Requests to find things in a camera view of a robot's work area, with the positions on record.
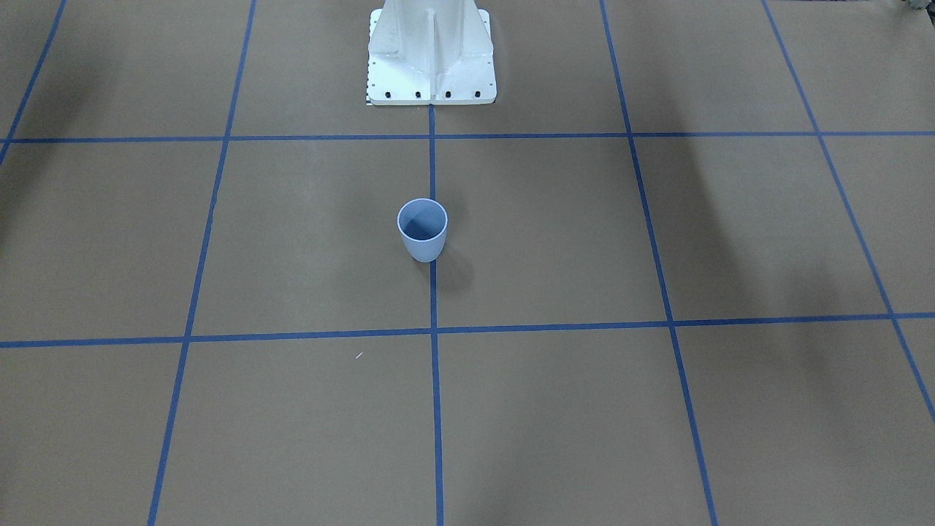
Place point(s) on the light blue plastic cup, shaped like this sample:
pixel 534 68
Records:
pixel 423 226

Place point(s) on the white camera mast pedestal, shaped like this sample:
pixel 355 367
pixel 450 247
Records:
pixel 430 52

